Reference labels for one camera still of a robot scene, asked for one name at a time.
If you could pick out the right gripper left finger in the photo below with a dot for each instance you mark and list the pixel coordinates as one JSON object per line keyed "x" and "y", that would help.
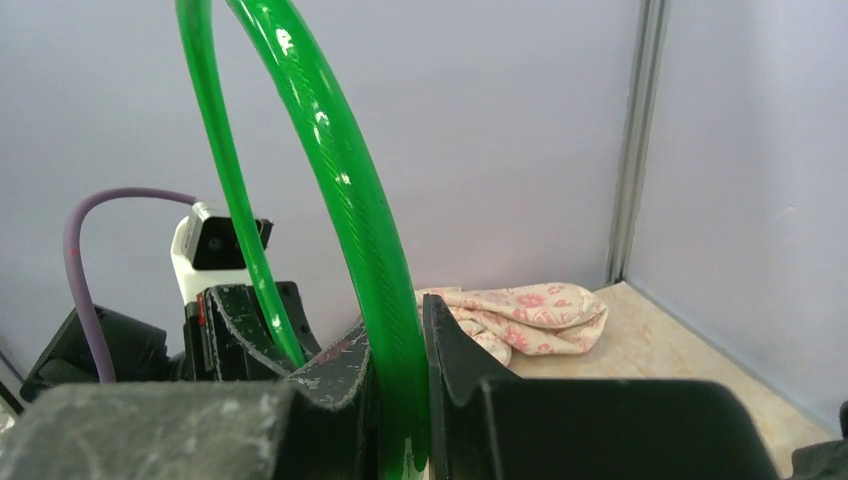
{"x": 314, "y": 424}

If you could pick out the green cable lock loop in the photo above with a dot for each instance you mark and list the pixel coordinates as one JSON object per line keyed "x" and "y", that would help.
{"x": 354, "y": 198}

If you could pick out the pink floral white cloth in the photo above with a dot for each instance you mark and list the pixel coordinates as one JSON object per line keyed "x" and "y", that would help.
{"x": 535, "y": 320}

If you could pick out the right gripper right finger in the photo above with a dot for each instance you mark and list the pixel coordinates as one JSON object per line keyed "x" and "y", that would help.
{"x": 489, "y": 423}

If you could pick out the corner aluminium post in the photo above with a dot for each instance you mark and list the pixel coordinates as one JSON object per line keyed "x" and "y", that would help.
{"x": 646, "y": 65}

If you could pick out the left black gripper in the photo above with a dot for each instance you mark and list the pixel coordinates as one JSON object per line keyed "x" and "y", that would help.
{"x": 226, "y": 338}

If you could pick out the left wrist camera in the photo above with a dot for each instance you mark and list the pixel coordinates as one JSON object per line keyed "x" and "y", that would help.
{"x": 205, "y": 252}

